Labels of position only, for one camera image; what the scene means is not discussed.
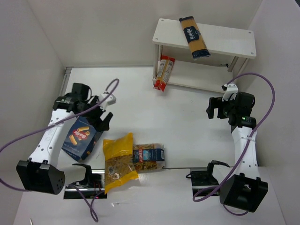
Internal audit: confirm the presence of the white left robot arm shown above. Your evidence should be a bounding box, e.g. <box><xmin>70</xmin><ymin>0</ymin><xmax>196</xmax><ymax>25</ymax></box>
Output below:
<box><xmin>16</xmin><ymin>83</ymin><xmax>116</xmax><ymax>195</ymax></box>

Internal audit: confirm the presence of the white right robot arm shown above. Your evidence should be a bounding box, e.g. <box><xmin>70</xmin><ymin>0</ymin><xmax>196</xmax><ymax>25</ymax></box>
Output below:
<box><xmin>206</xmin><ymin>92</ymin><xmax>268</xmax><ymax>213</ymax></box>

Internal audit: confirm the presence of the yellow fusilli pasta bag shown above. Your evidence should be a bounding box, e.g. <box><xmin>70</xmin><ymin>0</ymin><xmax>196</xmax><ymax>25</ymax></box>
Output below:
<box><xmin>103</xmin><ymin>133</ymin><xmax>138</xmax><ymax>194</ymax></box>

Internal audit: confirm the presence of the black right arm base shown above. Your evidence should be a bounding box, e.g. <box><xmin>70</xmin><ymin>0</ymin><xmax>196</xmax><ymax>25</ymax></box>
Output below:
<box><xmin>186</xmin><ymin>160</ymin><xmax>230</xmax><ymax>197</ymax></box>

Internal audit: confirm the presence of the red spaghetti pack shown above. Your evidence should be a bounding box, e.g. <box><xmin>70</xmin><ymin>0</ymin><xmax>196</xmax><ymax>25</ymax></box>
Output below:
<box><xmin>154</xmin><ymin>55</ymin><xmax>175</xmax><ymax>92</ymax></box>

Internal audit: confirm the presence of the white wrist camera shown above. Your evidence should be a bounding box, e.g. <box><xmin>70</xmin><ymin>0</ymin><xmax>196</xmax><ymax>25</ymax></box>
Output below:
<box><xmin>99</xmin><ymin>92</ymin><xmax>116</xmax><ymax>110</ymax></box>
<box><xmin>222</xmin><ymin>83</ymin><xmax>239</xmax><ymax>102</ymax></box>

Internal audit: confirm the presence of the white two-tier shelf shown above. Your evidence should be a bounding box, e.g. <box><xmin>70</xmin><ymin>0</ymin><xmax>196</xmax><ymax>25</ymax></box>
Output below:
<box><xmin>152</xmin><ymin>18</ymin><xmax>256</xmax><ymax>93</ymax></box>

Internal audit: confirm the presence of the blue Barilla pasta box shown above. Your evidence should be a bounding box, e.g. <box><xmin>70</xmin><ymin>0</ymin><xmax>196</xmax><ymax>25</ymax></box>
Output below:
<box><xmin>62</xmin><ymin>117</ymin><xmax>103</xmax><ymax>162</ymax></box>

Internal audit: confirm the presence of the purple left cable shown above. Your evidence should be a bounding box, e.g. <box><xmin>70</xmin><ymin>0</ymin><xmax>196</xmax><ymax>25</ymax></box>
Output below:
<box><xmin>0</xmin><ymin>78</ymin><xmax>120</xmax><ymax>223</ymax></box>

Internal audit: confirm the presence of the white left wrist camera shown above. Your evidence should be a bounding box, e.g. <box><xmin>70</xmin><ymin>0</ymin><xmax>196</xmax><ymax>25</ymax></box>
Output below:
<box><xmin>99</xmin><ymin>92</ymin><xmax>116</xmax><ymax>110</ymax></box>

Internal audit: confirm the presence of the blue Agnesi pasta bag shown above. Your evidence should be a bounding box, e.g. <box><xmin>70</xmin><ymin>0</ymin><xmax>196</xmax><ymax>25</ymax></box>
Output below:
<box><xmin>133</xmin><ymin>143</ymin><xmax>165</xmax><ymax>173</ymax></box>

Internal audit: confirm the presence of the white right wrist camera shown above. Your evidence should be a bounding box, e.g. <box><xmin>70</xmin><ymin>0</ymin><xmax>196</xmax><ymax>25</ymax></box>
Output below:
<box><xmin>222</xmin><ymin>83</ymin><xmax>239</xmax><ymax>102</ymax></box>

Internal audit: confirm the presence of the blue yellow spaghetti pack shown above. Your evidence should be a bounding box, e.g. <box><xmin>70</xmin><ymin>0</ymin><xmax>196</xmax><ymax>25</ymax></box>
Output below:
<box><xmin>179</xmin><ymin>16</ymin><xmax>210</xmax><ymax>60</ymax></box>

